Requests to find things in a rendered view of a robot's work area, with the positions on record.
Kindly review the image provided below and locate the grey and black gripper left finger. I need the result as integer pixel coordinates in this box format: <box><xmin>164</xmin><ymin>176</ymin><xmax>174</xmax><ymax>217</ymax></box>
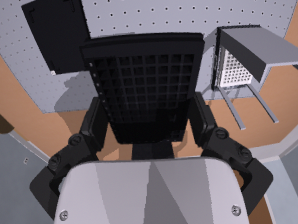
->
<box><xmin>29</xmin><ymin>97</ymin><xmax>109</xmax><ymax>221</ymax></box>

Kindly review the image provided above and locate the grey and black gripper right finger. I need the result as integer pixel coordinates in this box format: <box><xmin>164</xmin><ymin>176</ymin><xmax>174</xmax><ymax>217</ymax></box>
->
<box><xmin>188</xmin><ymin>92</ymin><xmax>273</xmax><ymax>216</ymax></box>

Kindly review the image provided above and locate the white well plate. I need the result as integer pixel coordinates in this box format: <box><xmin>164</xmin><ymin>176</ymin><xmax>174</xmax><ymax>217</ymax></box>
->
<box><xmin>217</xmin><ymin>46</ymin><xmax>252</xmax><ymax>87</ymax></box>

